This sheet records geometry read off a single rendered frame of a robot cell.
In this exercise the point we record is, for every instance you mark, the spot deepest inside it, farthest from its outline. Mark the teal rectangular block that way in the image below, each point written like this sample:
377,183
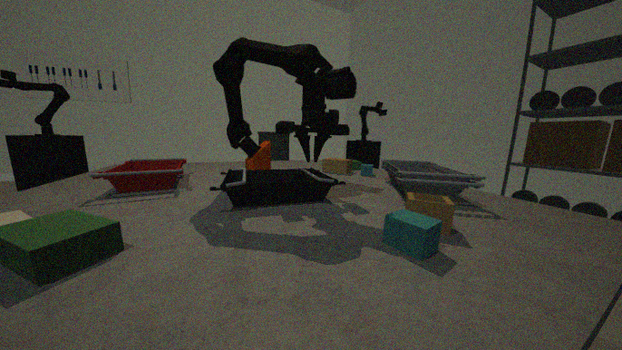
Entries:
412,233
367,169

